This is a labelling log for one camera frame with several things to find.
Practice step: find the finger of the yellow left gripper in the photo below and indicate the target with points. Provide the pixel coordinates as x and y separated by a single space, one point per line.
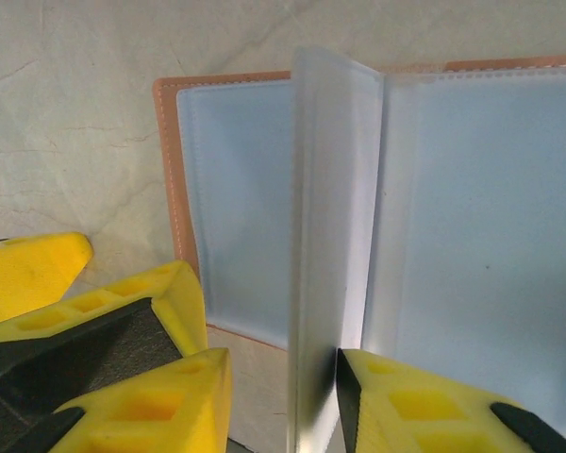
28 278
99 349

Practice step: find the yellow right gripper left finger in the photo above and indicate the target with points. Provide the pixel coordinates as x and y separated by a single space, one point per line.
160 415

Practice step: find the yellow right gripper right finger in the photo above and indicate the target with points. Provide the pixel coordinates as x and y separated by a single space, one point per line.
429 415

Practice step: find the tan leather card holder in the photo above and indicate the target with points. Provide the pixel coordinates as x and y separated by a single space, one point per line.
240 189

